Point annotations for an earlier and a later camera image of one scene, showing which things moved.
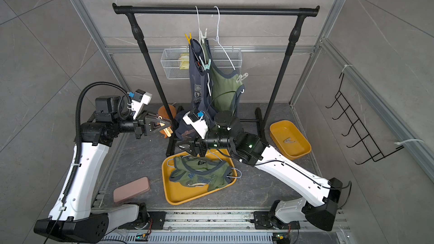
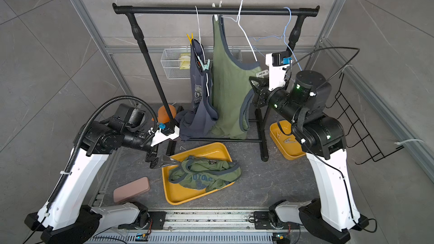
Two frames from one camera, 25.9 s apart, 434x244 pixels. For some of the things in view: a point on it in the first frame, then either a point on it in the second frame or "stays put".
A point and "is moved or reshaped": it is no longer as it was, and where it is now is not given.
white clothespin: x=288 y=140 stays put
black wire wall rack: x=372 y=148 stays put
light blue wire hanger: x=202 y=183 -> x=282 y=37
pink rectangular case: x=131 y=189 stays put
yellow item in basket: x=184 y=61 stays put
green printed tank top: x=201 y=170 is moved or reshaped
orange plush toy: x=162 y=112 stays put
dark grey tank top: x=202 y=103 stays put
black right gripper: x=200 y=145 -> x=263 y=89
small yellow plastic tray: x=289 y=139 stays put
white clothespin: x=241 y=77 -> x=261 y=74
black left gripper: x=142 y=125 -> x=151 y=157
